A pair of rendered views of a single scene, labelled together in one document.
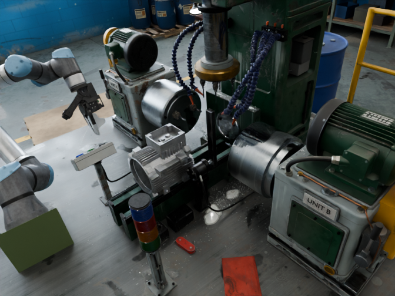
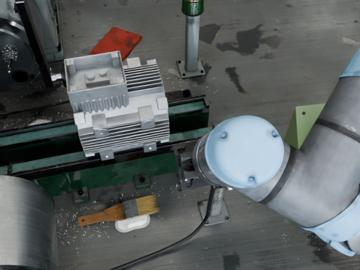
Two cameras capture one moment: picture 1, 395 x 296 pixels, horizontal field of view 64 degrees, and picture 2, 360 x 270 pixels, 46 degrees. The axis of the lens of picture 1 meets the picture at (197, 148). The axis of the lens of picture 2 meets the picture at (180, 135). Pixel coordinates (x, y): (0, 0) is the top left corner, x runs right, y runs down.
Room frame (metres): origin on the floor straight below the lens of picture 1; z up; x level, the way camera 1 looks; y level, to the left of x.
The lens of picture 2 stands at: (1.51, 0.54, 1.77)
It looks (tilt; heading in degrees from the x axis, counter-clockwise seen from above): 53 degrees down; 204
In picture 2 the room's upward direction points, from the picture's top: straight up
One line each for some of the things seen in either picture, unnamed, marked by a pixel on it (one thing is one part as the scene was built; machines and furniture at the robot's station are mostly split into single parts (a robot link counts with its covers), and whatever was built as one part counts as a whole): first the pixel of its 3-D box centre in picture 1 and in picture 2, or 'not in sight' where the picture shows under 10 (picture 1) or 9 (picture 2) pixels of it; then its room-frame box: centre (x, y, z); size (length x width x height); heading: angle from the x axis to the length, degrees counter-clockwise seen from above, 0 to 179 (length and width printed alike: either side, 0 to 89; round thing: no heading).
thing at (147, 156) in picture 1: (161, 164); (120, 107); (0.99, 0.15, 1.01); 0.20 x 0.19 x 0.19; 128
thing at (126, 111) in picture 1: (141, 98); not in sight; (1.63, 0.29, 0.99); 0.35 x 0.31 x 0.37; 38
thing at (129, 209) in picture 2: not in sight; (119, 212); (1.14, 0.21, 0.80); 0.21 x 0.05 x 0.01; 130
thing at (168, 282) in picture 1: (151, 248); (192, 15); (0.60, 0.17, 1.01); 0.08 x 0.08 x 0.42; 38
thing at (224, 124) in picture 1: (227, 126); not in sight; (1.22, -0.15, 1.02); 0.15 x 0.02 x 0.15; 38
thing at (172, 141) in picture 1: (166, 141); (97, 82); (1.01, 0.12, 1.11); 0.12 x 0.11 x 0.07; 128
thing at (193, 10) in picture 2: (149, 239); (192, 2); (0.60, 0.17, 1.05); 0.06 x 0.06 x 0.04
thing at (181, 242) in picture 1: (185, 245); not in sight; (0.74, 0.08, 0.81); 0.09 x 0.03 x 0.02; 45
